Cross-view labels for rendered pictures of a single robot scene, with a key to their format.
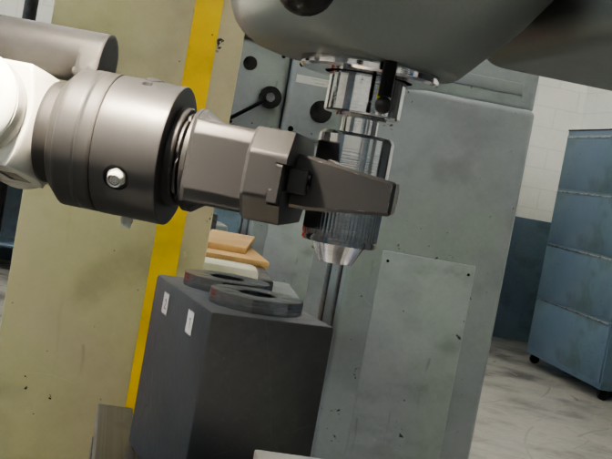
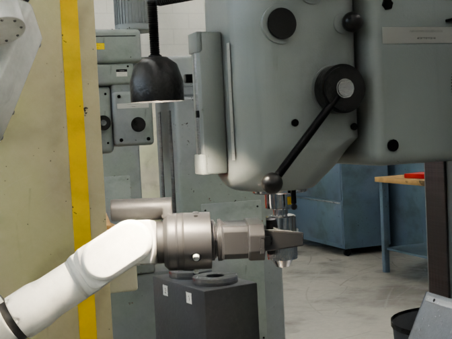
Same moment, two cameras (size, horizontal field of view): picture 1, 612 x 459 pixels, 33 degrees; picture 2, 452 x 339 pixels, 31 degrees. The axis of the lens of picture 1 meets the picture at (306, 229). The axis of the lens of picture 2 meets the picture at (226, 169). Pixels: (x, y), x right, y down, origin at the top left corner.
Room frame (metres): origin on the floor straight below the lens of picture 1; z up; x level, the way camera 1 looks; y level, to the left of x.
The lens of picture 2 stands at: (-0.59, 0.27, 1.41)
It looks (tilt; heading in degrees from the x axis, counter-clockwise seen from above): 3 degrees down; 350
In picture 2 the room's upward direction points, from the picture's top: 3 degrees counter-clockwise
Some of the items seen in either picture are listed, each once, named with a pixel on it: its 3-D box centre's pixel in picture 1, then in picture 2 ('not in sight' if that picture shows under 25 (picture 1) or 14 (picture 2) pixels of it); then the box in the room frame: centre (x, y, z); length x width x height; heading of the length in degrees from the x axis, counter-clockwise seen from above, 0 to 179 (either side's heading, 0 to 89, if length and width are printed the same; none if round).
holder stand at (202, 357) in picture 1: (223, 382); (204, 321); (1.03, 0.05, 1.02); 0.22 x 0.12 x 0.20; 21
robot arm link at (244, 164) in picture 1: (204, 166); (222, 241); (0.65, 0.07, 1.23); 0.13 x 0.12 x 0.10; 173
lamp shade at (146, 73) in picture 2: not in sight; (156, 78); (0.51, 0.17, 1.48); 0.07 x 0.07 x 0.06
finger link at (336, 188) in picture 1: (341, 189); (283, 239); (0.61, -0.02, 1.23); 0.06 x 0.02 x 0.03; 83
